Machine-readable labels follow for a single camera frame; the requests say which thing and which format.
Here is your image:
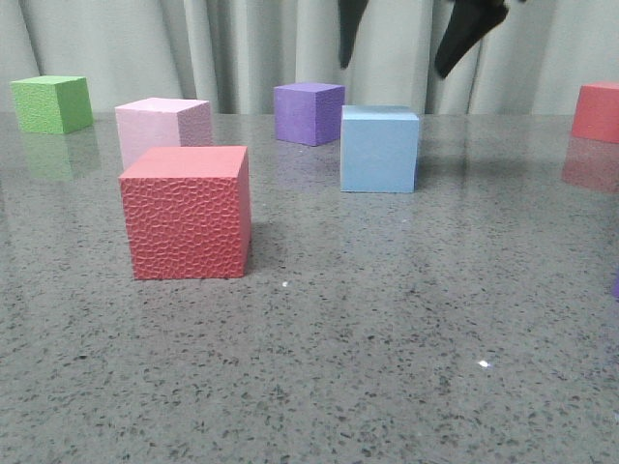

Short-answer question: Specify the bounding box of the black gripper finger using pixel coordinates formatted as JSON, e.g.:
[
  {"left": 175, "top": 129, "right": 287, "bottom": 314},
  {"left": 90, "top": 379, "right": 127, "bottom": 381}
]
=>
[
  {"left": 338, "top": 0, "right": 368, "bottom": 69},
  {"left": 434, "top": 0, "right": 509, "bottom": 78}
]

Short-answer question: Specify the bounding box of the purple foam cube near edge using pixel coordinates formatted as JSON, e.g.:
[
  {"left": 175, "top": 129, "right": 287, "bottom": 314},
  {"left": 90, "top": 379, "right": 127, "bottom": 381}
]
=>
[{"left": 611, "top": 271, "right": 619, "bottom": 300}]

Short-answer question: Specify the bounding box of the red foam cube far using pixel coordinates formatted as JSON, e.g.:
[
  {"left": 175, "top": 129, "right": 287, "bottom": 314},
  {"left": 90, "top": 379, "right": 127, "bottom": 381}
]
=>
[{"left": 571, "top": 81, "right": 619, "bottom": 143}]

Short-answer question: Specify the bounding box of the light blue foam cube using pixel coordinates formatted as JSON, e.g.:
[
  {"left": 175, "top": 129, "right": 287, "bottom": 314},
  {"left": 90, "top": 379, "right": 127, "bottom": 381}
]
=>
[{"left": 339, "top": 105, "right": 421, "bottom": 193}]

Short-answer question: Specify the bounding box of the green foam cube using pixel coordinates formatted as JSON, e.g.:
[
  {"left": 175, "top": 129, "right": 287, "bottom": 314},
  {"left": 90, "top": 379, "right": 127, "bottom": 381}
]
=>
[{"left": 10, "top": 75, "right": 94, "bottom": 134}]

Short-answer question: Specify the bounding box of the red textured foam cube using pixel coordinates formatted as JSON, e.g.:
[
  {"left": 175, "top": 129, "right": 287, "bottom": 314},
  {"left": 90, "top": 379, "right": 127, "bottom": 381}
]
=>
[{"left": 119, "top": 146, "right": 251, "bottom": 279}]

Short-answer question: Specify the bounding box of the grey-green curtain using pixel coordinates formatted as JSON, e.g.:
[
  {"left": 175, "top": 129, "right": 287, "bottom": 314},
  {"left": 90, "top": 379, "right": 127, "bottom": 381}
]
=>
[{"left": 1, "top": 1, "right": 618, "bottom": 114}]

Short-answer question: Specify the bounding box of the pink foam cube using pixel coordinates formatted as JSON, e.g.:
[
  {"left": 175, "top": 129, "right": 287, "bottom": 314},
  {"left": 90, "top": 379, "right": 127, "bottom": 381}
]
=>
[{"left": 115, "top": 98, "right": 213, "bottom": 168}]

